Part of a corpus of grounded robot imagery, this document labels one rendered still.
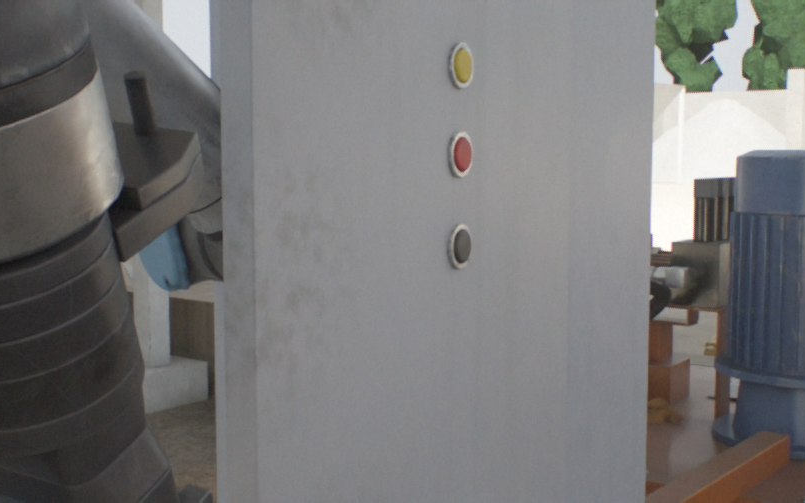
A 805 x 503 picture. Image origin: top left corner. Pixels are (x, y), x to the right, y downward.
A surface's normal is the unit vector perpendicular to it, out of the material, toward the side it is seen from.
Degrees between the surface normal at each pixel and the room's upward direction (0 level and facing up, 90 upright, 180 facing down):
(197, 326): 90
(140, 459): 78
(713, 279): 90
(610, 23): 90
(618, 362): 90
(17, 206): 106
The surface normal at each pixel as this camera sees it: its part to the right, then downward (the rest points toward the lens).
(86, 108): 0.98, 0.03
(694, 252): -0.62, 0.07
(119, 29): 0.73, -0.07
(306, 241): 0.86, 0.05
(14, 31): 0.78, 0.26
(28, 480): -0.43, 0.43
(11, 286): 0.40, 0.43
